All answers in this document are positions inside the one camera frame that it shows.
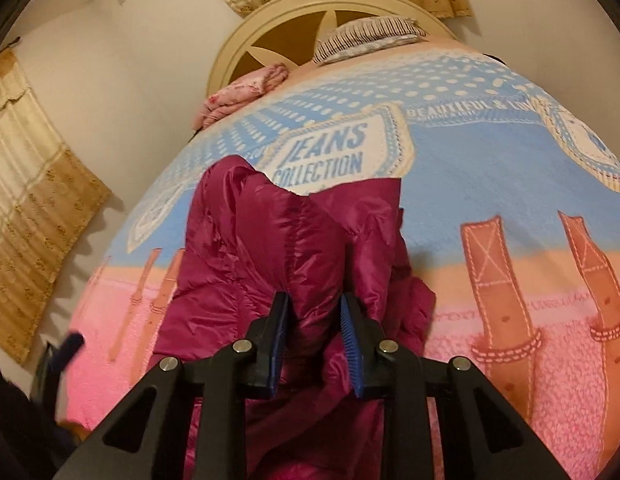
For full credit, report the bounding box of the folded pink floral cloth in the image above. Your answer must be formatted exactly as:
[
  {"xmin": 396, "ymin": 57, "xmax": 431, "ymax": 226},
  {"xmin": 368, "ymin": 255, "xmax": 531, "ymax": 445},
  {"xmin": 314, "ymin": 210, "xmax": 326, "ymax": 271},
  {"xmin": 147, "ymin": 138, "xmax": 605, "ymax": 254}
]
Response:
[{"xmin": 193, "ymin": 63, "xmax": 289, "ymax": 132}]

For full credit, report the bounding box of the striped pillow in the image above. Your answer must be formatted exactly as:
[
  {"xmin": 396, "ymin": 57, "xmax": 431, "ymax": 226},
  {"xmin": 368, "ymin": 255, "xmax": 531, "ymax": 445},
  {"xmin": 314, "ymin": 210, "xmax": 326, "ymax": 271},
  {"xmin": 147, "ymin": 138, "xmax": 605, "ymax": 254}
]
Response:
[{"xmin": 312, "ymin": 15, "xmax": 427, "ymax": 65}]

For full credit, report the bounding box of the beige patterned side curtain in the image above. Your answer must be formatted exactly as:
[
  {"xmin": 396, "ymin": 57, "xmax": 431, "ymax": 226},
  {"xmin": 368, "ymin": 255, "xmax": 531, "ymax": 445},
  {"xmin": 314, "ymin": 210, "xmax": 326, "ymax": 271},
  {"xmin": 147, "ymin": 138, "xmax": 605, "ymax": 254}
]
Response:
[{"xmin": 0, "ymin": 49, "xmax": 111, "ymax": 364}]

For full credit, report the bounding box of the blue pink jeans-print blanket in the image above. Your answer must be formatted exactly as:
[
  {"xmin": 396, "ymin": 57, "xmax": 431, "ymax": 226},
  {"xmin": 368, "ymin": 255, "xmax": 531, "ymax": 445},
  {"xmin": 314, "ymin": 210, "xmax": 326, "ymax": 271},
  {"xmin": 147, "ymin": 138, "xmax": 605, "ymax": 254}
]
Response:
[{"xmin": 66, "ymin": 42, "xmax": 620, "ymax": 479}]

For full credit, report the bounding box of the magenta puffer jacket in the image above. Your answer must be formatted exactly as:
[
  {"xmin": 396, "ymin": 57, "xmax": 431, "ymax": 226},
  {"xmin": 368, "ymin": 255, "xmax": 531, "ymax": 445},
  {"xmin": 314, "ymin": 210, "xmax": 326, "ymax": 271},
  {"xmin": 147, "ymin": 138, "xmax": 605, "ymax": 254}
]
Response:
[{"xmin": 152, "ymin": 156, "xmax": 436, "ymax": 479}]

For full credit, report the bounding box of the cream round wooden headboard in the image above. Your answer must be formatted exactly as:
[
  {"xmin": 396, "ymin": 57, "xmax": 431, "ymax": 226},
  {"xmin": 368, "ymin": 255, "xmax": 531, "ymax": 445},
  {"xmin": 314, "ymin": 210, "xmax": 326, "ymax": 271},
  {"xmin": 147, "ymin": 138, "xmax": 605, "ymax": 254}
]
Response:
[{"xmin": 207, "ymin": 0, "xmax": 455, "ymax": 94}]

